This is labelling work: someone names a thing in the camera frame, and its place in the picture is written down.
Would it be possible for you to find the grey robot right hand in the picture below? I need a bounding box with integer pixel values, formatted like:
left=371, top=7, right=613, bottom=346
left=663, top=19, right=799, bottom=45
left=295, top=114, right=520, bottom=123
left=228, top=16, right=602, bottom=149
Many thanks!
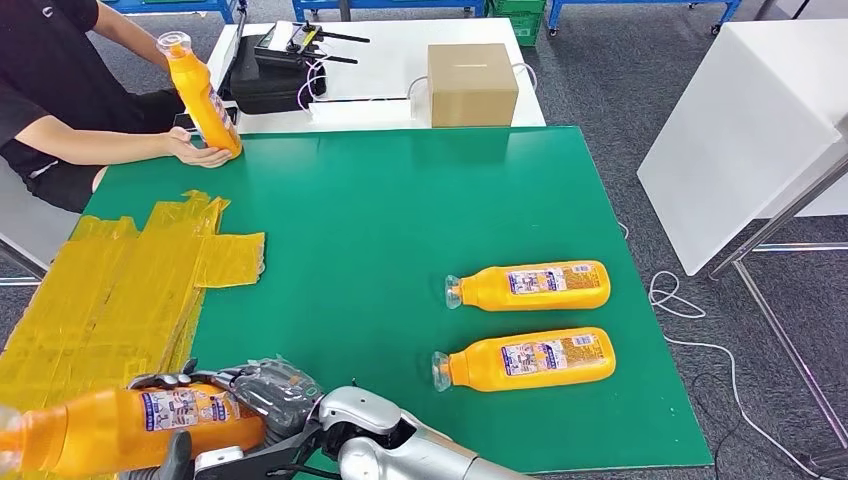
left=127, top=357, right=326, bottom=442

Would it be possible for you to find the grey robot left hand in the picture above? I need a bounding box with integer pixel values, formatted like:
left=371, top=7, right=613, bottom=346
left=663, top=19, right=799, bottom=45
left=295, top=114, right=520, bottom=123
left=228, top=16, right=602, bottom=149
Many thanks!
left=129, top=430, right=195, bottom=480

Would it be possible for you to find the person's right hand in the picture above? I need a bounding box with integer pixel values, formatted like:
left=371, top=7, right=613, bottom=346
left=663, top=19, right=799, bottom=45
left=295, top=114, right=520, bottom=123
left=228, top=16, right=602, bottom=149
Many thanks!
left=163, top=125, right=233, bottom=170

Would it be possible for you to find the orange bottle with clear cap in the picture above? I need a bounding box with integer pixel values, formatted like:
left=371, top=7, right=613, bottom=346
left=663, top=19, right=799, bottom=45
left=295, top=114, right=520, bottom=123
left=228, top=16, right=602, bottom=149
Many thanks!
left=0, top=384, right=268, bottom=478
left=443, top=259, right=612, bottom=313
left=156, top=31, right=244, bottom=160
left=431, top=326, right=617, bottom=393

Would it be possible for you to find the black carry case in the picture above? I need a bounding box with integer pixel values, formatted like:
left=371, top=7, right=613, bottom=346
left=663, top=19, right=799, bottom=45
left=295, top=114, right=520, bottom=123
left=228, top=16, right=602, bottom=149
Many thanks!
left=228, top=34, right=328, bottom=116

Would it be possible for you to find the black remote controller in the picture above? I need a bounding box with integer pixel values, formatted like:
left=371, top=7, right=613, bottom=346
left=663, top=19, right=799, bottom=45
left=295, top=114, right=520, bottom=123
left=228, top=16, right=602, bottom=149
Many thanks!
left=254, top=21, right=372, bottom=71

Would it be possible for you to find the blue metal rack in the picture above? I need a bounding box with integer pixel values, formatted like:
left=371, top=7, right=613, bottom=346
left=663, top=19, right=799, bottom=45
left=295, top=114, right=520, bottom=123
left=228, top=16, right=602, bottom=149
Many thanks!
left=546, top=0, right=745, bottom=36
left=99, top=0, right=241, bottom=24
left=291, top=0, right=490, bottom=22

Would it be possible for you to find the yellow taped film patch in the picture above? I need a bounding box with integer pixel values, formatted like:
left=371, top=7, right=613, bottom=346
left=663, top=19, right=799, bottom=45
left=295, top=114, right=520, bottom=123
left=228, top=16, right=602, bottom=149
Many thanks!
left=0, top=190, right=268, bottom=480

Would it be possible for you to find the person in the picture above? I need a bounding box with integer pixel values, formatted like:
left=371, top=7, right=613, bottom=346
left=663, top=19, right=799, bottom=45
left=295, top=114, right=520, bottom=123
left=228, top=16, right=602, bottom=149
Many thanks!
left=0, top=0, right=233, bottom=215

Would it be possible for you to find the green table mat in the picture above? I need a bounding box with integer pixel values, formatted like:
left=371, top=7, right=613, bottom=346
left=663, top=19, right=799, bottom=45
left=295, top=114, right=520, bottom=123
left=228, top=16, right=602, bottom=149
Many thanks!
left=82, top=125, right=713, bottom=475

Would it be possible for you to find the pale grey bench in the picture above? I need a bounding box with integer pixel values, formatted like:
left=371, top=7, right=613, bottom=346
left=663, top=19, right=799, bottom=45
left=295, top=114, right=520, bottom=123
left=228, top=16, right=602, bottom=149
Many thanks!
left=0, top=158, right=86, bottom=280

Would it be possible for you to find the brown cardboard box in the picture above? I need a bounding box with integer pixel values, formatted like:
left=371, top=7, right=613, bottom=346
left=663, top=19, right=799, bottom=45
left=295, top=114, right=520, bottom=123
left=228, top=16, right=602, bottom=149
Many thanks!
left=427, top=42, right=520, bottom=129

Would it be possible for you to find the green plastic crate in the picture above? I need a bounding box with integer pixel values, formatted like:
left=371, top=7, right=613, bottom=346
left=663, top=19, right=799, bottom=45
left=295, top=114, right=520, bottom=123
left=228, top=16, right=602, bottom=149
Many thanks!
left=490, top=0, right=549, bottom=16
left=506, top=11, right=546, bottom=48

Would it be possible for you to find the large white table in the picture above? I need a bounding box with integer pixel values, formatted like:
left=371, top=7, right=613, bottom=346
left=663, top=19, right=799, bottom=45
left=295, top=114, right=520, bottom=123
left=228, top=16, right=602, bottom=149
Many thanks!
left=637, top=18, right=848, bottom=278

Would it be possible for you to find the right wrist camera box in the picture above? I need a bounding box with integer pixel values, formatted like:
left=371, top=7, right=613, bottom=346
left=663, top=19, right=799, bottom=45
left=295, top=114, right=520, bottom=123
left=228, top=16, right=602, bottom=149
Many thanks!
left=192, top=445, right=246, bottom=480

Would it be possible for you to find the white floor cable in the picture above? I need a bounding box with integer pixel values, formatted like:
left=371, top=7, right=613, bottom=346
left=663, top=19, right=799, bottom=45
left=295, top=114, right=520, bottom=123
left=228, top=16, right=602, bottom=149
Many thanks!
left=616, top=221, right=829, bottom=480

